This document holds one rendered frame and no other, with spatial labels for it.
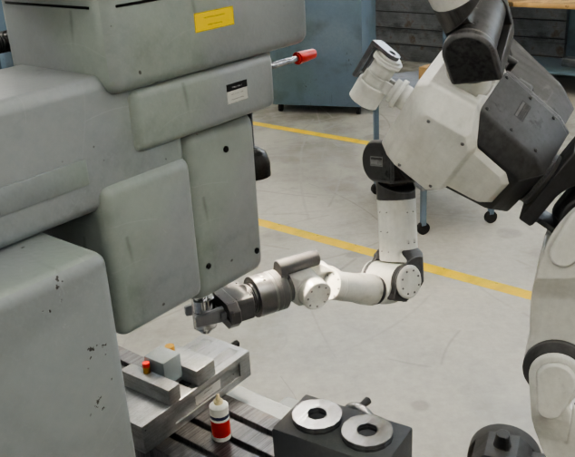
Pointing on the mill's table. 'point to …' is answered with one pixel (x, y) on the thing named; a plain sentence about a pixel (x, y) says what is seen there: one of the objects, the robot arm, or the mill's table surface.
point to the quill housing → (223, 202)
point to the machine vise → (180, 392)
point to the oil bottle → (219, 420)
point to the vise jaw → (195, 365)
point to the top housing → (147, 35)
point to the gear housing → (199, 101)
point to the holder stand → (338, 432)
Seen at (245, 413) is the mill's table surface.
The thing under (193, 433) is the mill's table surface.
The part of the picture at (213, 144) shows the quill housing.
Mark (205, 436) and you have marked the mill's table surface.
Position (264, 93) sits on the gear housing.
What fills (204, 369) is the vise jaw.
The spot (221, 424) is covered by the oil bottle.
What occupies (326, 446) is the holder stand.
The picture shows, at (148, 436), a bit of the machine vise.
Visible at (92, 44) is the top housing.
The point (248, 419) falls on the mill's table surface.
